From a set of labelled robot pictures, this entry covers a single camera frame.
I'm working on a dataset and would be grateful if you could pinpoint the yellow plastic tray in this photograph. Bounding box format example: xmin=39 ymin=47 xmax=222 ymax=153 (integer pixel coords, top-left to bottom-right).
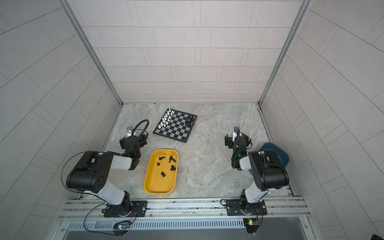
xmin=144 ymin=150 xmax=179 ymax=195

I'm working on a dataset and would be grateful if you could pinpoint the black white chess board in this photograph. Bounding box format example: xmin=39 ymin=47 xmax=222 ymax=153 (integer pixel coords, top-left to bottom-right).
xmin=153 ymin=108 xmax=198 ymax=143

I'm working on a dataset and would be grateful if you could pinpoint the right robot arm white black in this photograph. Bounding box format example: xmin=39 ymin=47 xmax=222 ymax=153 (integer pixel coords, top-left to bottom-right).
xmin=224 ymin=132 xmax=289 ymax=216

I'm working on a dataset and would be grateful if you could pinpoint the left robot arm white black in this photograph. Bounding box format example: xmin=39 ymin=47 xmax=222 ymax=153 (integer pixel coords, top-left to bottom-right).
xmin=62 ymin=119 xmax=150 ymax=218

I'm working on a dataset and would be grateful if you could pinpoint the right controller circuit board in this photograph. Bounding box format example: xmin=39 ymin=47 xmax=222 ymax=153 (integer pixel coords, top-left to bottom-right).
xmin=244 ymin=219 xmax=261 ymax=234

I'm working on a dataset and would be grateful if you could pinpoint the controller circuit board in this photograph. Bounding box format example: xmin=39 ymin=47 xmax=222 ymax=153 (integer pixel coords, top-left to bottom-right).
xmin=113 ymin=221 xmax=131 ymax=231
xmin=244 ymin=219 xmax=261 ymax=234

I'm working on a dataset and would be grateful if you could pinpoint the left controller circuit board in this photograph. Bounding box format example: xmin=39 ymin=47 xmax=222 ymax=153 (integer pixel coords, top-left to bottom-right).
xmin=113 ymin=221 xmax=131 ymax=231

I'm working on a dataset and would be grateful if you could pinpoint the teal plastic bin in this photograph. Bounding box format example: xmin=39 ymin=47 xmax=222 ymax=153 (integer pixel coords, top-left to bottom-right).
xmin=259 ymin=143 xmax=290 ymax=168

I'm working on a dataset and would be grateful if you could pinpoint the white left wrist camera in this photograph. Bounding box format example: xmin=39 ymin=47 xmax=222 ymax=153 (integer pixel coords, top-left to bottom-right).
xmin=127 ymin=126 xmax=134 ymax=137

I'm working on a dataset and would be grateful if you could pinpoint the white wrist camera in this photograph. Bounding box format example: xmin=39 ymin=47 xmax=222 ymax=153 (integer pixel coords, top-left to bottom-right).
xmin=233 ymin=127 xmax=240 ymax=141
xmin=127 ymin=126 xmax=134 ymax=137

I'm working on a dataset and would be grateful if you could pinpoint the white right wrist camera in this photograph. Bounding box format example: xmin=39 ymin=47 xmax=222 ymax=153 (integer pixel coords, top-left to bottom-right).
xmin=233 ymin=127 xmax=240 ymax=141

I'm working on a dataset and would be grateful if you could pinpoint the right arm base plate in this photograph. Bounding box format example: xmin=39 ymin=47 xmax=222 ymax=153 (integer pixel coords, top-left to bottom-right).
xmin=225 ymin=199 xmax=268 ymax=216

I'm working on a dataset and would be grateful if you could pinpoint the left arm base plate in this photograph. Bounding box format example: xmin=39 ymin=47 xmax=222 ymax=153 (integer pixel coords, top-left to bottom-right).
xmin=102 ymin=201 xmax=148 ymax=218

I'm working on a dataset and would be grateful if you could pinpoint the aluminium mounting rail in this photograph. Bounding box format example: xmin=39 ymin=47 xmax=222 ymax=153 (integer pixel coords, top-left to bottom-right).
xmin=58 ymin=196 xmax=311 ymax=221

